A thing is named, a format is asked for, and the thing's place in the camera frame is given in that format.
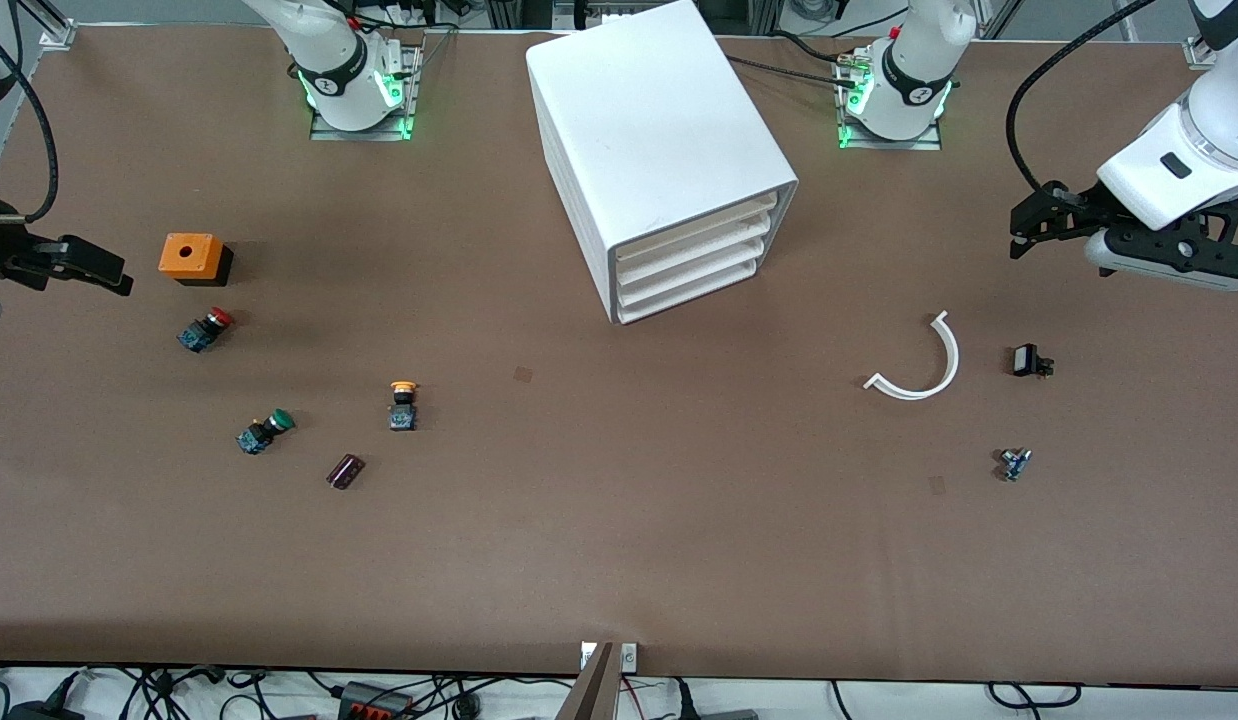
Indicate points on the dark maroon cylindrical capacitor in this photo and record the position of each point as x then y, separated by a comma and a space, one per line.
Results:
345, 471

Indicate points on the small black switch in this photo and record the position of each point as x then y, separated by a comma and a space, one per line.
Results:
1027, 360

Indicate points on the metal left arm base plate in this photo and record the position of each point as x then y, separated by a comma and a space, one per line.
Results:
929, 143

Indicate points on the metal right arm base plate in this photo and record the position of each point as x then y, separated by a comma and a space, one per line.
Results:
411, 90

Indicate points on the green push button switch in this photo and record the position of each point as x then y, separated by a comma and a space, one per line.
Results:
264, 432

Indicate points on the small blue grey component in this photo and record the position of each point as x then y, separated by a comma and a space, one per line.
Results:
1014, 464

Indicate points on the red push button switch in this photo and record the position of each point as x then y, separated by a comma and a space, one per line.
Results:
204, 330

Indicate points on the brown wooden post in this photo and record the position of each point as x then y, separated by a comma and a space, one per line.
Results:
591, 690

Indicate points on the white metal bracket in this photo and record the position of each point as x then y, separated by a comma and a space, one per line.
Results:
629, 656

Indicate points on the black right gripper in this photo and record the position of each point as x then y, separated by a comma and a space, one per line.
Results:
1, 246

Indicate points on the yellow push button switch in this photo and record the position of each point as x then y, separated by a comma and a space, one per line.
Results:
403, 408

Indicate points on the white curved plastic strip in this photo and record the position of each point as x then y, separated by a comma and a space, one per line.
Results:
947, 365

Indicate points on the black red power strip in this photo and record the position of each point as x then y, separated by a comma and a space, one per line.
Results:
374, 702

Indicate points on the white opening cabinet drawer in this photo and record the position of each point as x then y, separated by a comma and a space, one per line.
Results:
699, 228

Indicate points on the orange button enclosure box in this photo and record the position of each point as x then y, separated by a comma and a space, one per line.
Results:
187, 255

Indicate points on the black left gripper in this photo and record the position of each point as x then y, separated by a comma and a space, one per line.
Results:
1072, 212

